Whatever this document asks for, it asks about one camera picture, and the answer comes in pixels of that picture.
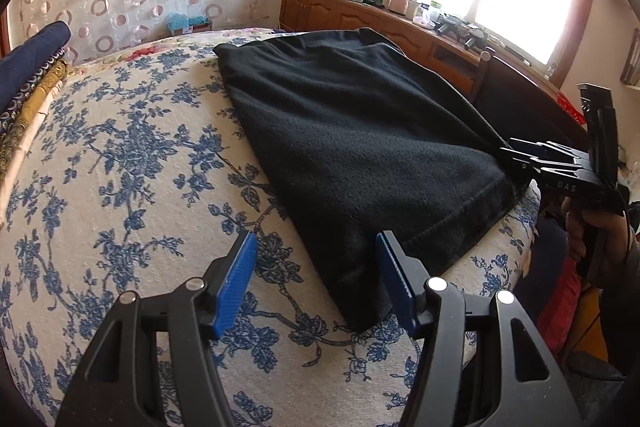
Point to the pink floral bed cover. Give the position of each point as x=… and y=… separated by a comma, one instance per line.
x=150, y=52

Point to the dark wooden chair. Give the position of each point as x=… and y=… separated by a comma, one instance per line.
x=520, y=92

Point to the black printed t-shirt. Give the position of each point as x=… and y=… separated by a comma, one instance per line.
x=360, y=147

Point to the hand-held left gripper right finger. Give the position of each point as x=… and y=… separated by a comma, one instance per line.
x=397, y=282

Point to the wooden cabinet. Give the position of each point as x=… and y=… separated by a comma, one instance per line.
x=340, y=14

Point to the red basket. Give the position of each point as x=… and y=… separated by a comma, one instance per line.
x=571, y=107

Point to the gold patterned folded cloth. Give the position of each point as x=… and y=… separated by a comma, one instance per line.
x=25, y=127

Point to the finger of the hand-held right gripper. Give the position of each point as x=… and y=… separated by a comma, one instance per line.
x=555, y=154
x=525, y=167

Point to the white cup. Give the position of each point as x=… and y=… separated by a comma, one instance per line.
x=413, y=9

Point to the light blue plastic bag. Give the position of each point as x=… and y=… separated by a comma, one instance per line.
x=187, y=22

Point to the red garment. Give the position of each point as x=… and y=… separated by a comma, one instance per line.
x=562, y=302

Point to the person's right hand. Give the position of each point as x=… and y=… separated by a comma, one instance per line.
x=617, y=247

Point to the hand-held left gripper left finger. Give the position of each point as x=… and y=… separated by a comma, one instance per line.
x=235, y=287

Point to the blue floral bed sheet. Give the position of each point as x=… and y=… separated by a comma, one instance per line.
x=140, y=187

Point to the black device on cabinet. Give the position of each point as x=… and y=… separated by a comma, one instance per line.
x=460, y=32

